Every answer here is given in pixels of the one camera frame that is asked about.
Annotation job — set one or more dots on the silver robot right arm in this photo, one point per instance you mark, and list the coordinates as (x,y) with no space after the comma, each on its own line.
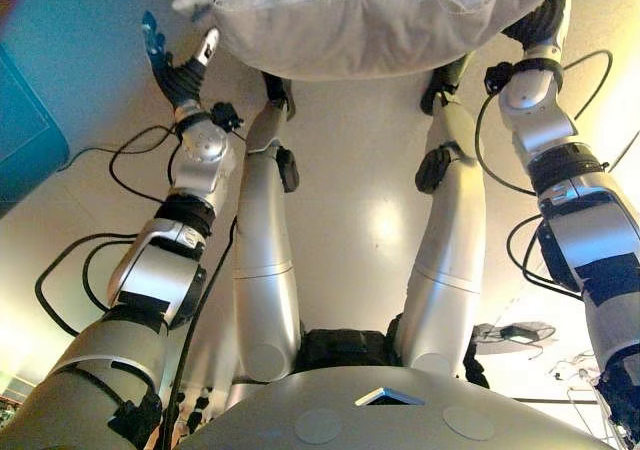
(585,230)

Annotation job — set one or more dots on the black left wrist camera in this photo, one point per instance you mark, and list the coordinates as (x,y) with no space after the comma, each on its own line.
(226,116)

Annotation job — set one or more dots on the grey mesh pouch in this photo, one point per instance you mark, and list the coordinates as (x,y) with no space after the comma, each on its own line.
(487,337)

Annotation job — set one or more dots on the white fringed cushion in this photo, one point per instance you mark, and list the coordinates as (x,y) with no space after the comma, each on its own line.
(350,30)

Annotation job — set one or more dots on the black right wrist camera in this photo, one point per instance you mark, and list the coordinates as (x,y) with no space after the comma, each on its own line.
(497,76)

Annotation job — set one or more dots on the black power adapter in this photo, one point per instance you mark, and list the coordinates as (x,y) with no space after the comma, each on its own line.
(519,333)

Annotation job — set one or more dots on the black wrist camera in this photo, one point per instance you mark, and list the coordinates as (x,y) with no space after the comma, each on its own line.
(226,116)
(497,76)

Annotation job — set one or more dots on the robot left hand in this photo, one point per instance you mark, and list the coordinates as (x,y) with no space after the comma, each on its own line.
(182,82)

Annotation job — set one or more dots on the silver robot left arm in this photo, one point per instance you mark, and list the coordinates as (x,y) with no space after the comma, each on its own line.
(200,150)

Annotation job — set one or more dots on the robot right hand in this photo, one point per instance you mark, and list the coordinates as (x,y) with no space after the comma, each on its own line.
(542,22)

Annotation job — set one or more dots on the silver robot torso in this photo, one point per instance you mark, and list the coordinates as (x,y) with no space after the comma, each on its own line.
(400,420)

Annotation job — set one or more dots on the multicolour floor rug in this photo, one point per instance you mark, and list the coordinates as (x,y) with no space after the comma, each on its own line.
(25,135)

